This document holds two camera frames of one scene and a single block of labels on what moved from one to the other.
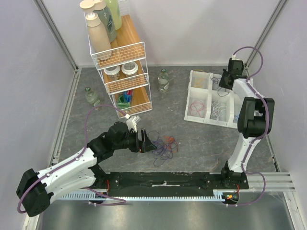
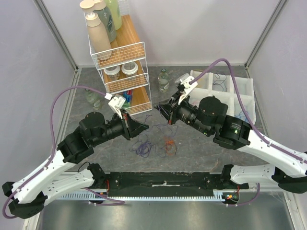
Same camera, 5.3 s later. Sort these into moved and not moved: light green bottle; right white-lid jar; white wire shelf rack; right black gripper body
Moved: right black gripper body
Not moved: right white-lid jar; white wire shelf rack; light green bottle
